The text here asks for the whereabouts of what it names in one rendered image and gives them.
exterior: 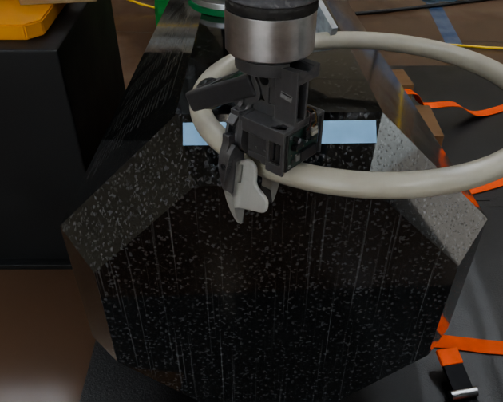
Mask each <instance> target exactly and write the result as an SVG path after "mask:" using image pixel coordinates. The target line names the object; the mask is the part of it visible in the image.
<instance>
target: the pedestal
mask: <svg viewBox="0 0 503 402"><path fill-rule="evenodd" d="M124 93H125V83H124V78H123V72H122V67H121V58H120V53H119V48H118V42H117V33H116V28H115V23H114V17H113V8H112V3H111V0H97V2H72V3H66V4H65V6H64V8H63V9H62V10H61V12H60V14H59V15H58V16H57V17H56V19H55V20H54V21H53V23H52V25H51V26H50V27H49V29H48V30H47V31H46V33H45V34H44V35H42V36H39V37H35V38H31V39H29V40H0V270H72V269H73V268H72V265H71V262H70V260H69V255H68V252H67V249H66V246H65V241H64V239H63V235H62V232H61V228H60V225H61V222H62V220H63V219H64V217H65V214H66V212H67V211H68V209H69V205H70V204H71V202H72V200H73V197H74V196H75V194H76V192H77V189H78V188H79V186H80V184H81V181H82V179H83V177H84V175H85V173H86V171H87V169H88V167H89V165H90V163H91V161H92V159H93V157H94V154H95V152H96V150H97V148H98V146H99V144H100V142H101V140H102V138H103V136H104V134H105V132H106V130H107V127H108V126H109V123H110V121H111V120H112V118H113V115H114V113H115V112H116V110H117V107H118V105H119V104H120V101H121V98H122V97H123V95H124Z"/></svg>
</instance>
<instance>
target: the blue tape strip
mask: <svg viewBox="0 0 503 402"><path fill-rule="evenodd" d="M351 143H377V134H376V120H324V121H323V134H322V143H321V144H351ZM183 145H208V144H207V143H206V142H205V141H204V139H203V138H202V137H201V136H200V134H199V133H198V131H197V130H196V128H195V126H194V124H193V123H183Z"/></svg>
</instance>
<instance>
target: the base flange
mask: <svg viewBox="0 0 503 402"><path fill-rule="evenodd" d="M65 4H66V3H56V4H39V5H23V6H21V5H20V3H19V0H0V40H29V39H31V38H35V37H39V36H42V35H44V34H45V33H46V31H47V30H48V29H49V27H50V26H51V25H52V23H53V21H54V20H55V19H56V17H57V16H58V15H59V14H60V12H61V10H62V9H63V8H64V6H65Z"/></svg>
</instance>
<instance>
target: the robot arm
mask: <svg viewBox="0 0 503 402"><path fill-rule="evenodd" d="M318 8H319V0H225V4H224V32H225V49H226V50H227V51H228V52H229V53H230V54H231V55H232V56H233V57H234V58H235V66H236V68H237V69H238V70H239V72H236V73H232V74H229V75H227V76H223V77H219V78H213V77H208V78H205V79H203V80H202V81H200V82H199V84H198V85H197V86H196V88H194V89H192V90H190V91H188V92H186V95H185V96H186V98H187V100H188V103H189V105H190V107H191V110H192V111H194V112H195V111H199V110H202V109H215V108H219V107H220V106H221V105H222V104H227V103H231V102H234V101H235V105H236V106H235V107H233V108H231V113H230V114H229V116H228V118H227V120H226V124H227V125H226V130H225V133H223V140H222V144H221V148H220V154H219V160H218V168H219V173H220V182H221V186H222V188H223V189H224V194H225V197H226V200H227V203H228V206H229V208H230V211H231V213H232V215H233V217H234V218H235V220H236V221H237V222H238V223H240V224H241V223H243V220H244V211H245V209H247V210H250V211H257V212H260V213H264V212H265V211H267V209H268V201H269V202H271V203H272V202H273V201H274V199H275V195H276V192H277V190H278V187H279V183H277V182H274V181H271V180H269V179H265V178H263V177H262V186H261V188H262V190H263V191H261V189H260V188H259V186H258V183H257V177H258V168H257V166H256V164H255V162H254V161H253V160H251V159H244V153H245V154H248V155H249V156H251V157H253V158H255V159H257V160H259V161H260V163H262V164H264V165H265V169H266V170H268V171H270V172H272V173H274V174H276V175H278V176H280V177H283V173H286V172H288V171H290V170H291V169H292V168H294V167H295V166H297V165H298V164H301V163H302V162H303V161H304V160H306V159H308V158H309V157H311V156H313V155H314V154H315V153H316V152H320V151H321V143H322V134H323V120H324V112H325V111H324V110H322V109H320V108H316V107H314V106H312V105H309V104H308V103H307V100H308V89H309V81H310V80H312V79H314V78H316V77H317V76H319V68H320V63H319V62H317V61H312V60H310V59H307V58H305V57H308V56H309V55H310V54H311V53H312V52H313V50H314V47H315V29H316V19H317V10H318ZM318 132H319V133H318ZM317 140H318V141H317Z"/></svg>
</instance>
